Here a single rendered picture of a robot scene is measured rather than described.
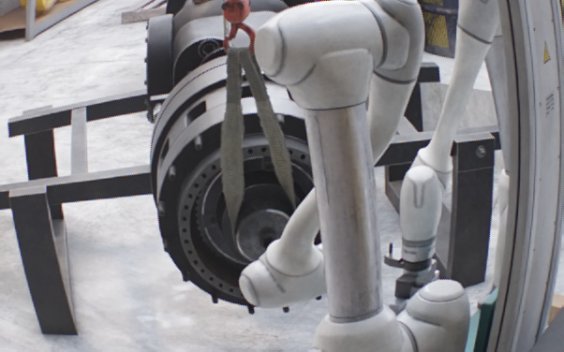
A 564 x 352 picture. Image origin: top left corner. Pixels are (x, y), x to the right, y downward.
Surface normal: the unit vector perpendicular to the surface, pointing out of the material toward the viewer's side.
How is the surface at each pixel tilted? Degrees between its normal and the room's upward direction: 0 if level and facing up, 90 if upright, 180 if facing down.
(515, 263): 90
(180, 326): 0
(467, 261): 90
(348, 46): 90
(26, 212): 90
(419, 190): 77
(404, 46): 108
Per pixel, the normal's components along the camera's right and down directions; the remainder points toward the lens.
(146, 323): -0.06, -0.94
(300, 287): 0.46, 0.50
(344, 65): 0.43, 0.22
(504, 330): -0.61, 0.32
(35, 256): 0.18, 0.33
